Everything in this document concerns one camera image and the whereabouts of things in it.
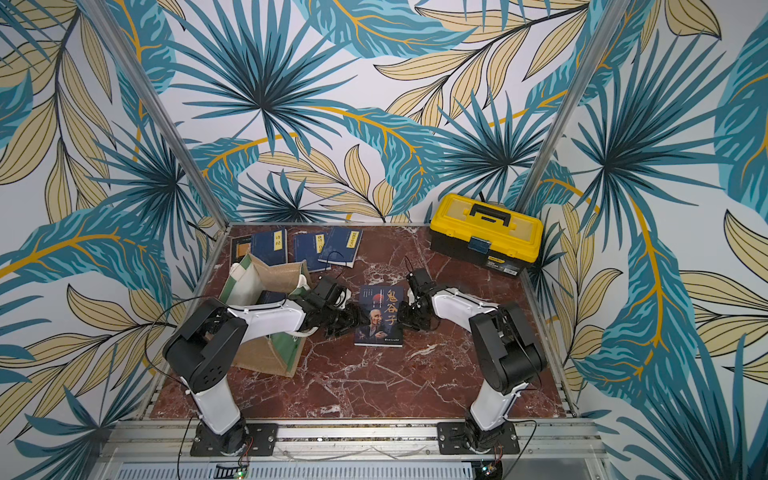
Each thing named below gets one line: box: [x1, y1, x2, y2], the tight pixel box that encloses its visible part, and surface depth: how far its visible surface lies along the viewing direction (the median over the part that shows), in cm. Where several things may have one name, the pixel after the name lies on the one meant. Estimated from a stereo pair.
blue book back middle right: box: [318, 227, 364, 268], surface depth 115 cm
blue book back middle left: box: [294, 232, 332, 273], surface depth 113 cm
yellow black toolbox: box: [430, 193, 544, 277], surface depth 100 cm
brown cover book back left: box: [231, 235, 252, 265], surface depth 112 cm
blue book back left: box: [250, 229, 288, 267], surface depth 112 cm
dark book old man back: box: [354, 285, 404, 348], surface depth 95 cm
